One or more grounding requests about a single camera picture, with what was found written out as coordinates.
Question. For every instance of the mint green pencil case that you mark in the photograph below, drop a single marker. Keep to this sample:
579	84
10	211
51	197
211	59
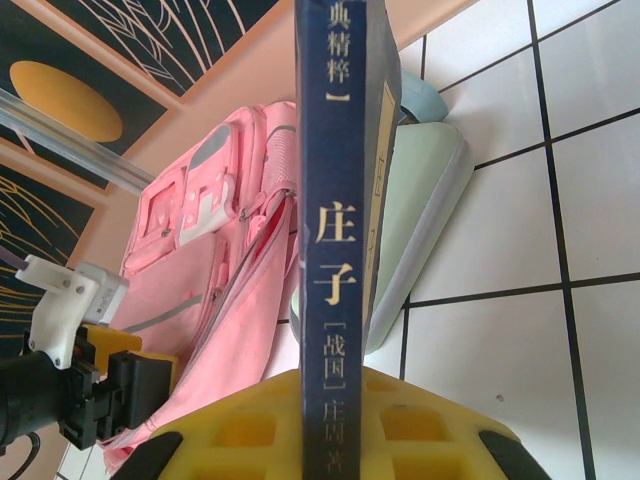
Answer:
425	210

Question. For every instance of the aluminium frame post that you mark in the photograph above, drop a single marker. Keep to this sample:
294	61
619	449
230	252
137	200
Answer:
75	145

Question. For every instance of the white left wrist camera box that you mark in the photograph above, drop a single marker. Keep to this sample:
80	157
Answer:
65	295

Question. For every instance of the dark blue paperback book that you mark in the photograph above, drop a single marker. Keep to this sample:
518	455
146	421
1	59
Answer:
335	200

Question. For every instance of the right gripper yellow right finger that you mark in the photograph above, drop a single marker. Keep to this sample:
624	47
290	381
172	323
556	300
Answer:
430	435

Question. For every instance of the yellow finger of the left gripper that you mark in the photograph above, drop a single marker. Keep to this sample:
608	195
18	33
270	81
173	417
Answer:
142	390
110	342

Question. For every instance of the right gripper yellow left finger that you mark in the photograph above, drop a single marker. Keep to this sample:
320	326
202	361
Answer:
225	440

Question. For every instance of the pink backpack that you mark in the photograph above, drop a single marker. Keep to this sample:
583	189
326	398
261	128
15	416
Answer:
200	280

